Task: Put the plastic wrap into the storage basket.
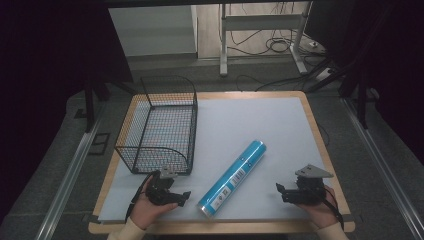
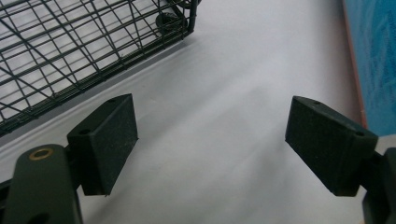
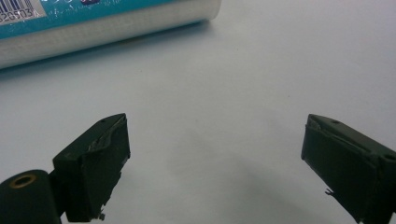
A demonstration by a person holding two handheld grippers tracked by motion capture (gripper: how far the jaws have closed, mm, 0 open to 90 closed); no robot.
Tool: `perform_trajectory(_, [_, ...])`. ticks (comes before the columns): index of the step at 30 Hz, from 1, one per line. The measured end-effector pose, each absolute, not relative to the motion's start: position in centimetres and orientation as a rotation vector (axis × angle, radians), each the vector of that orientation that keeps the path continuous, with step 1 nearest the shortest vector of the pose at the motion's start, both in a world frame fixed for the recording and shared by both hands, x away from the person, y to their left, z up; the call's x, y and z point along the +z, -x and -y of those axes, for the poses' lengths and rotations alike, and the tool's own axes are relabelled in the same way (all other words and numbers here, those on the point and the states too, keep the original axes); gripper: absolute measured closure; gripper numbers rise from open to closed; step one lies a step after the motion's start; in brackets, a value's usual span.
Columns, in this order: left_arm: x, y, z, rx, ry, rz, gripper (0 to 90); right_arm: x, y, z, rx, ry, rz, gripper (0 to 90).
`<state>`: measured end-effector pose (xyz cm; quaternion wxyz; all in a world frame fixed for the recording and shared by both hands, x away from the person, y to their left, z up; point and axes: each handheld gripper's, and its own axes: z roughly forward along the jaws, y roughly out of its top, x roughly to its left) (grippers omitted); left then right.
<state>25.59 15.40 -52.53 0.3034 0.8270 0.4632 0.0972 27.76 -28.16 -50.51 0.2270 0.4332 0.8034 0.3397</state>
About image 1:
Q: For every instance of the white power strip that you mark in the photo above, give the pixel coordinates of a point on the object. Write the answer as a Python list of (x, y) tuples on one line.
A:
[(324, 74)]

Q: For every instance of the person's left hand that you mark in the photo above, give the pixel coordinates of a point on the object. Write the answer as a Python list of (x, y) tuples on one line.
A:
[(145, 210)]

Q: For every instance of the white table mat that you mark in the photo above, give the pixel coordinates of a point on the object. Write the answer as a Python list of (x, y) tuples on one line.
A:
[(253, 120)]

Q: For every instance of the white metal desk frame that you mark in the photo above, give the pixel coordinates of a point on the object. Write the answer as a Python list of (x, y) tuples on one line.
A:
[(263, 21)]

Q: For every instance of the person's right hand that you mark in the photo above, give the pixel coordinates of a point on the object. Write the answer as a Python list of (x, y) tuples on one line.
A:
[(325, 211)]

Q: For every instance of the black metal stand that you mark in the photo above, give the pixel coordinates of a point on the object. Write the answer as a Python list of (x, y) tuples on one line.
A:
[(361, 96), (89, 103)]

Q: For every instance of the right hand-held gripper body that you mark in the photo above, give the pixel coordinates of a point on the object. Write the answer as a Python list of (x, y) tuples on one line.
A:
[(310, 193)]

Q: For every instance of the aluminium floor rail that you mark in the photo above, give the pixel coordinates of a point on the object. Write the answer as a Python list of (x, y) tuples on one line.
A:
[(71, 170), (383, 166)]

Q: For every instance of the blue cylindrical roll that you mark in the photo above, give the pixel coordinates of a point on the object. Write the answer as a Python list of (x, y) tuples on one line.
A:
[(231, 178)]

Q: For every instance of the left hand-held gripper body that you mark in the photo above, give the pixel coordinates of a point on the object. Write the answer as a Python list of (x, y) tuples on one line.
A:
[(161, 191)]

